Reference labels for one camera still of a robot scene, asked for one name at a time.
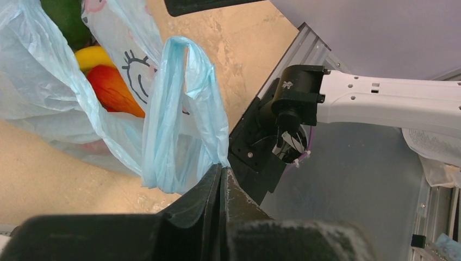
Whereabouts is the red orange fake fruit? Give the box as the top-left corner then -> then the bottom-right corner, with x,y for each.
86,65 -> 145,118

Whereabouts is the yellow fake fruit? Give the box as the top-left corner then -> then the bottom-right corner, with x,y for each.
74,46 -> 116,72

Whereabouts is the aluminium frame rail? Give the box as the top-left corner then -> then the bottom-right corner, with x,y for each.
257,22 -> 351,99

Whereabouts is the crumpled white paper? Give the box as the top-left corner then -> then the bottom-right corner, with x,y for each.
402,129 -> 460,188

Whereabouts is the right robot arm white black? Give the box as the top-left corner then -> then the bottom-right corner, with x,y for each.
274,1 -> 460,138

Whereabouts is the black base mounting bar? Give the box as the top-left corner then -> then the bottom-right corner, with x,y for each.
227,77 -> 314,206

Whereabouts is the green fake fruit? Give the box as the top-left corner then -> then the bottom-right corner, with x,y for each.
40,0 -> 91,51

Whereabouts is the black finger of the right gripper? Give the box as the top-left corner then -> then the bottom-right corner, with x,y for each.
164,0 -> 261,17

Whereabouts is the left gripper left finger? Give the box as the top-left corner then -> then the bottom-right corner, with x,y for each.
1,164 -> 222,260

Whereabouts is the light blue plastic bag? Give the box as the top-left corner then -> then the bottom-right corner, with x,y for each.
1,1 -> 229,194

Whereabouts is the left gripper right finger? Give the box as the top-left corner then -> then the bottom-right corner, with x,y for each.
220,167 -> 377,260

